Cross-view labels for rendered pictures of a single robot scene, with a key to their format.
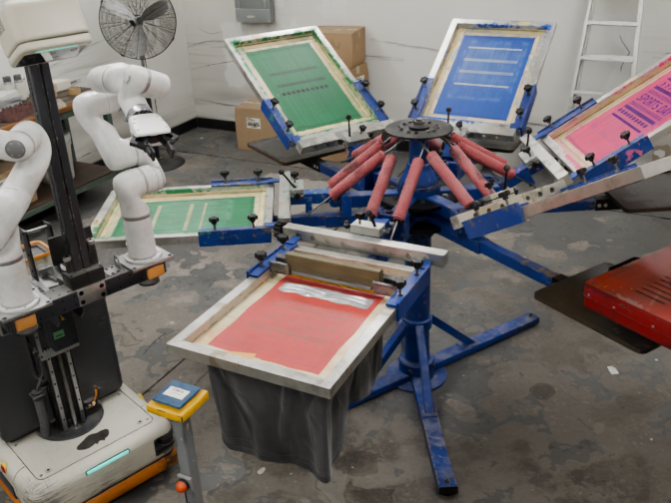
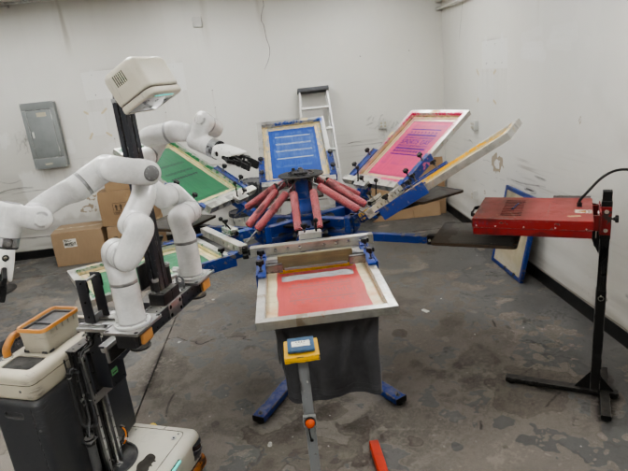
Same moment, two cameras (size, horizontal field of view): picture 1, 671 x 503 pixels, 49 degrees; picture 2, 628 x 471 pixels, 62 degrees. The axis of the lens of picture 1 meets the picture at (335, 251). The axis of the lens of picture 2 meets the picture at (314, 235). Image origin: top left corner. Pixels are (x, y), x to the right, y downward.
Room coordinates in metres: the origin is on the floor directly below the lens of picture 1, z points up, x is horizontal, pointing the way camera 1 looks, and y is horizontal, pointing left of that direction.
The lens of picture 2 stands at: (0.20, 1.28, 1.92)
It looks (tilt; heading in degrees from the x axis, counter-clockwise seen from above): 17 degrees down; 329
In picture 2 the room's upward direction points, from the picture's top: 6 degrees counter-clockwise
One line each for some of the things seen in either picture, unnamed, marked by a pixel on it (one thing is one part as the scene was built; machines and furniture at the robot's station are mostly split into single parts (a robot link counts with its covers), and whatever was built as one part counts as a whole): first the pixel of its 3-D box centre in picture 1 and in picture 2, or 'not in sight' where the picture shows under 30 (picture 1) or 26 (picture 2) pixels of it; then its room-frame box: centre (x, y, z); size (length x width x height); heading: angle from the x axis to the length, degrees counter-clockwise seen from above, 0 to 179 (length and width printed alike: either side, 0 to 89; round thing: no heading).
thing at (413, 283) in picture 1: (408, 290); (368, 258); (2.27, -0.25, 0.98); 0.30 x 0.05 x 0.07; 152
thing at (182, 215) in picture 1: (217, 194); (173, 246); (3.09, 0.52, 1.05); 1.08 x 0.61 x 0.23; 92
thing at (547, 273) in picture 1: (526, 264); (404, 236); (2.55, -0.74, 0.91); 1.34 x 0.40 x 0.08; 32
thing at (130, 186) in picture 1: (135, 193); (183, 222); (2.32, 0.66, 1.37); 0.13 x 0.10 x 0.16; 133
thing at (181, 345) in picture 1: (307, 308); (319, 282); (2.19, 0.11, 0.97); 0.79 x 0.58 x 0.04; 152
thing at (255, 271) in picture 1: (273, 263); (262, 270); (2.53, 0.24, 0.98); 0.30 x 0.05 x 0.07; 152
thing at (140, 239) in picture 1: (137, 235); (185, 259); (2.32, 0.68, 1.21); 0.16 x 0.13 x 0.15; 42
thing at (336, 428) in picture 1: (355, 387); not in sight; (2.04, -0.05, 0.74); 0.46 x 0.04 x 0.42; 152
